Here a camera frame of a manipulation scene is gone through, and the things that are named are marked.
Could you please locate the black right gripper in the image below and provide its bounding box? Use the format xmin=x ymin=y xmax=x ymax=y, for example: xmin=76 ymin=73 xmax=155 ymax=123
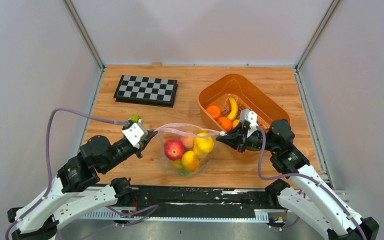
xmin=215 ymin=122 xmax=278 ymax=153

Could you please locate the red toy apple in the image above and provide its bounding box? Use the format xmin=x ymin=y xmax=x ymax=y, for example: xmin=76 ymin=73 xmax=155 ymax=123
xmin=164 ymin=139 xmax=185 ymax=161

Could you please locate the pink toy peach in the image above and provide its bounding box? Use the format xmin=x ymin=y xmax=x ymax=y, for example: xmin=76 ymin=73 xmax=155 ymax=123
xmin=180 ymin=136 xmax=195 ymax=149

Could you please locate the clear zip top bag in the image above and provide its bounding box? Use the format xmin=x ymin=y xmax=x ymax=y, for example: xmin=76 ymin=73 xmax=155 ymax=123
xmin=156 ymin=123 xmax=225 ymax=177

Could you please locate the orange plastic basket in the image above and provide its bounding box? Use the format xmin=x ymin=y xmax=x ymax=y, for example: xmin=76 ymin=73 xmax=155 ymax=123
xmin=197 ymin=73 xmax=292 ymax=153

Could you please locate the green toy cabbage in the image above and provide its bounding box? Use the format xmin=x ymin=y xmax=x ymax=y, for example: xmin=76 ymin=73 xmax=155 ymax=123
xmin=178 ymin=168 xmax=191 ymax=177

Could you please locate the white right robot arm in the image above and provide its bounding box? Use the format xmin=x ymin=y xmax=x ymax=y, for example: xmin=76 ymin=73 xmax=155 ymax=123
xmin=216 ymin=119 xmax=380 ymax=240

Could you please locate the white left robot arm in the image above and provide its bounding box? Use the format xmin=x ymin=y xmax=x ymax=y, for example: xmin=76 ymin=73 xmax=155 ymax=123
xmin=5 ymin=124 xmax=157 ymax=240

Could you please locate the small yellow toy fruit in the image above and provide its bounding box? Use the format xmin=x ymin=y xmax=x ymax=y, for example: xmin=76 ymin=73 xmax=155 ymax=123
xmin=232 ymin=119 xmax=240 ymax=129

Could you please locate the orange toy fruit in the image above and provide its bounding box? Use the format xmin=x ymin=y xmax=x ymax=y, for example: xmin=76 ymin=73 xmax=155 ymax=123
xmin=206 ymin=105 xmax=222 ymax=120
xmin=216 ymin=116 xmax=233 ymax=132

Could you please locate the red green brick car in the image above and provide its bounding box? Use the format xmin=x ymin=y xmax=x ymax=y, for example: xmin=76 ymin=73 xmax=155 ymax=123
xmin=129 ymin=114 xmax=142 ymax=123

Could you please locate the yellow toy banana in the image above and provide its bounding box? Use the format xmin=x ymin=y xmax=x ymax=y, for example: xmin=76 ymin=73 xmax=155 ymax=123
xmin=227 ymin=96 xmax=239 ymax=122

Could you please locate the black white checkerboard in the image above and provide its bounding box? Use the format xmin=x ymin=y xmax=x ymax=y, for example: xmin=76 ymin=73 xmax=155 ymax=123
xmin=113 ymin=75 xmax=178 ymax=108

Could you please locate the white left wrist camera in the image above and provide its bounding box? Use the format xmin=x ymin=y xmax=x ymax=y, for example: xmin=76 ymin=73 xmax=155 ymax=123
xmin=121 ymin=122 xmax=148 ymax=149

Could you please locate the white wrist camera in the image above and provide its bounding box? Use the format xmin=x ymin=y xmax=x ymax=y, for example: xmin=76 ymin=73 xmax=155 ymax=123
xmin=121 ymin=122 xmax=148 ymax=149
xmin=239 ymin=108 xmax=258 ymax=138

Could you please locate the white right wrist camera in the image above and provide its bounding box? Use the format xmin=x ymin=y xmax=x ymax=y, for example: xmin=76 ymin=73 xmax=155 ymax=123
xmin=239 ymin=108 xmax=258 ymax=138

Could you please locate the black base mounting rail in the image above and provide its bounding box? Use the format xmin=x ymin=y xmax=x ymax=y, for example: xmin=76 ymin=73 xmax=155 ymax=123
xmin=100 ymin=184 xmax=299 ymax=220

